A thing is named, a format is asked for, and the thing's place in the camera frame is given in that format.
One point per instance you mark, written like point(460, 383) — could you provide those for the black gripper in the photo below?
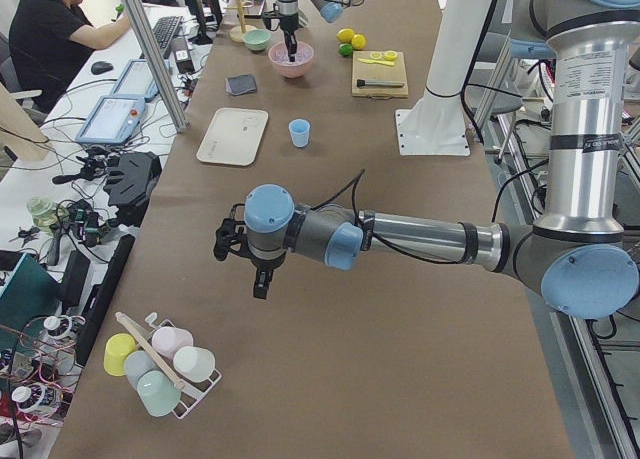
point(263, 265)
point(288, 23)

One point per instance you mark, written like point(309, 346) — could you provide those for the pile of clear ice cubes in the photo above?
point(280, 55)

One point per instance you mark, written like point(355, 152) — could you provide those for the wooden cup stand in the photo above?
point(238, 32)

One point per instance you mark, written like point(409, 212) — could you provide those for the light blue plastic cup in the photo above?
point(299, 130)

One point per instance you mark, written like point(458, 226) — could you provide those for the white plastic cup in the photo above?
point(194, 363)

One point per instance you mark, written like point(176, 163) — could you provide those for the pink plastic cup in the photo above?
point(167, 340)

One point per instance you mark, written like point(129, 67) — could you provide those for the grey plastic cup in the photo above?
point(136, 365)

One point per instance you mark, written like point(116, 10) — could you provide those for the mint green plastic cup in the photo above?
point(157, 393)

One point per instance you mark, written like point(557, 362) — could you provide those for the yellow plastic cup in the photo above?
point(118, 347)

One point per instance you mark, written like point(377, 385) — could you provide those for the pink bowl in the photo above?
point(295, 71)

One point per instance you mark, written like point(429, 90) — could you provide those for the mint green bowl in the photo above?
point(257, 40)

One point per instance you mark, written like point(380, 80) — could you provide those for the yellow lemon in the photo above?
point(358, 42)
point(345, 35)

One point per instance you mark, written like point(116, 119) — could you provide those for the green lime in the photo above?
point(345, 50)

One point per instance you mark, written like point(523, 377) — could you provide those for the grey folded cloth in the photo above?
point(241, 85)

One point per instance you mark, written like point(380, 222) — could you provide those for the wooden cutting board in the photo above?
point(378, 72)

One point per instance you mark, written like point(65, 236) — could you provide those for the metal muddler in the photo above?
point(361, 83)

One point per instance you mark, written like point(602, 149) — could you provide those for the yellow plastic knife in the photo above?
point(377, 62)

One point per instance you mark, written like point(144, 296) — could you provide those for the lemon half slice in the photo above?
point(390, 55)

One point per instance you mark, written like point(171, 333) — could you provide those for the cream rabbit tray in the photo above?
point(233, 137)

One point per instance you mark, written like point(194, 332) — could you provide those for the black keyboard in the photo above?
point(164, 31)

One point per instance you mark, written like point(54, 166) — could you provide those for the blue teach pendant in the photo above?
point(137, 80)
point(113, 120)

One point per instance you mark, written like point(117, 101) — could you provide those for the black computer mouse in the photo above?
point(101, 67)

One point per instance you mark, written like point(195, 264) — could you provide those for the seated person in black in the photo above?
point(51, 40)

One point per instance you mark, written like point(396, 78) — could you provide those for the white wire cup rack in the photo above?
point(170, 375)

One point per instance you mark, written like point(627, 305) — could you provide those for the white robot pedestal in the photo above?
point(436, 125)

